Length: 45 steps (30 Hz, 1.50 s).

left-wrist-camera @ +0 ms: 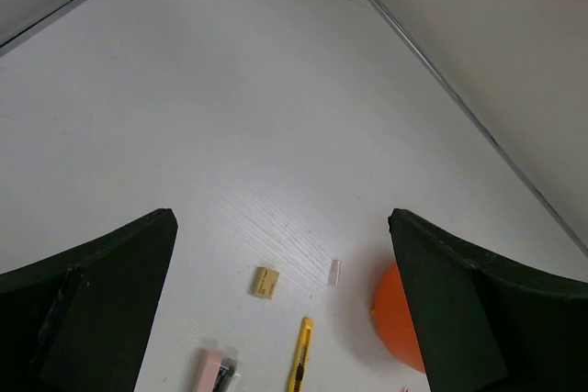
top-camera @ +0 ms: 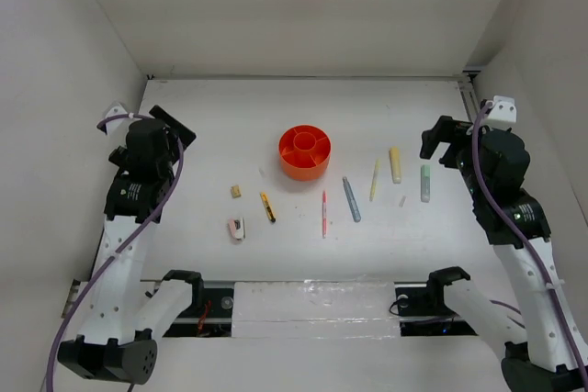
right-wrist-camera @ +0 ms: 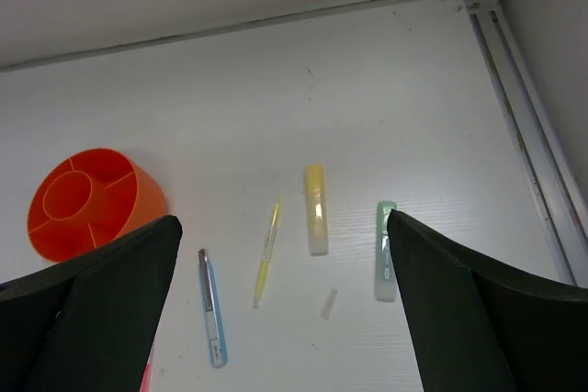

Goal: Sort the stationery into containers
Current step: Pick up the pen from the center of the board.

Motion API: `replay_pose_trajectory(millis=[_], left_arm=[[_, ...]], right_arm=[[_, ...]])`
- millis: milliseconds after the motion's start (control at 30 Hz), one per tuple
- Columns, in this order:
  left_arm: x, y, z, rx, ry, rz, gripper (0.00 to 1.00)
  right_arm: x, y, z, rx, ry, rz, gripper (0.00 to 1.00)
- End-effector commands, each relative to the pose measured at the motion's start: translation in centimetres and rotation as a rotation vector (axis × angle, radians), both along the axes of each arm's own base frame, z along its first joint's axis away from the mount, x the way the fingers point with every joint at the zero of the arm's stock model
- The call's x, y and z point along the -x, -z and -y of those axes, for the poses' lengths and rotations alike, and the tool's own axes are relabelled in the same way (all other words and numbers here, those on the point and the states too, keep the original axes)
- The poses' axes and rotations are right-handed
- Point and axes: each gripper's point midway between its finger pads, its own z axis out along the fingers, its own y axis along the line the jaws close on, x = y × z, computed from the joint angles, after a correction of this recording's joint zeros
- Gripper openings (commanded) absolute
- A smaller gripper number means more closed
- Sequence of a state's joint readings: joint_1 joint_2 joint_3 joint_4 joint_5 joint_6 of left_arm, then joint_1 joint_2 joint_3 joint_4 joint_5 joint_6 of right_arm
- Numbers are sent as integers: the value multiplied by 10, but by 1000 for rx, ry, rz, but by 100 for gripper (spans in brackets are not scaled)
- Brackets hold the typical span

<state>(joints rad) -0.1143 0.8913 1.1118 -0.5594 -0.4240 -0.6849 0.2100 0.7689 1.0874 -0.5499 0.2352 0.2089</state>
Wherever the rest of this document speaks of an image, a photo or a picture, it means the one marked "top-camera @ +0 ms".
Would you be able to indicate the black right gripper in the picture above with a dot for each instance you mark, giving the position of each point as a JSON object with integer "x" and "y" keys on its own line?
{"x": 443, "y": 130}

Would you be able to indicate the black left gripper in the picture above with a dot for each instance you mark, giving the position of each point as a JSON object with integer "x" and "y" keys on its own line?
{"x": 186, "y": 136}

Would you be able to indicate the green pastel highlighter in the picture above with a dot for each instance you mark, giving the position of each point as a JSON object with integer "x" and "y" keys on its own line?
{"x": 425, "y": 183}

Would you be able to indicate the thin yellow highlighter pen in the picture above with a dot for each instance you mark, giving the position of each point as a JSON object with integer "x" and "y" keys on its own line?
{"x": 374, "y": 181}

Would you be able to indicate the blue grey marker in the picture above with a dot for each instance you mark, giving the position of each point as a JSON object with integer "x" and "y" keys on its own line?
{"x": 351, "y": 200}

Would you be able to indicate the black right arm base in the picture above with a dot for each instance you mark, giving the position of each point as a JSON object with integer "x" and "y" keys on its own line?
{"x": 420, "y": 317}

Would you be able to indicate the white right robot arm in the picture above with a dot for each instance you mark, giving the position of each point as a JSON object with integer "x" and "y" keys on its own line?
{"x": 546, "y": 351}

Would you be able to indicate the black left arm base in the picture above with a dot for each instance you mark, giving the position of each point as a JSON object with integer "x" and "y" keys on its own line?
{"x": 212, "y": 319}

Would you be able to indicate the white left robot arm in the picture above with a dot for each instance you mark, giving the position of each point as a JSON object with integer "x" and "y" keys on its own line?
{"x": 112, "y": 330}

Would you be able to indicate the thick yellow highlighter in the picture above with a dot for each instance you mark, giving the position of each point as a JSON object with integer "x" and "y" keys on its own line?
{"x": 395, "y": 165}

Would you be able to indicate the small tan eraser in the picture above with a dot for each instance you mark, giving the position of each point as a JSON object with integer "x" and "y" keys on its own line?
{"x": 235, "y": 191}

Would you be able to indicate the yellow black utility knife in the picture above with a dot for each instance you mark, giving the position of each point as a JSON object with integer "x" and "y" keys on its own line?
{"x": 268, "y": 208}

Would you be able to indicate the orange round divided container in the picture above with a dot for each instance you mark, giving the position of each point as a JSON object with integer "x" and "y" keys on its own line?
{"x": 304, "y": 153}

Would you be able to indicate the pink pen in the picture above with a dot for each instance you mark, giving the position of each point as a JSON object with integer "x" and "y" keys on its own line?
{"x": 324, "y": 215}

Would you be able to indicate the aluminium side rail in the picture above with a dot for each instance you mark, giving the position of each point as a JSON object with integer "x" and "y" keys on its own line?
{"x": 468, "y": 93}

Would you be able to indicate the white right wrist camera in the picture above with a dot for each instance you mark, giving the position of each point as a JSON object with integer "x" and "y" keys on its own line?
{"x": 500, "y": 112}

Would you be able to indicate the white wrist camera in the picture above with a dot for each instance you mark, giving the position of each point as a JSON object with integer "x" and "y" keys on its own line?
{"x": 109, "y": 122}
{"x": 500, "y": 112}

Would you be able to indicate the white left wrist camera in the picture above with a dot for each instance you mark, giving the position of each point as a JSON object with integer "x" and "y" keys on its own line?
{"x": 109, "y": 122}

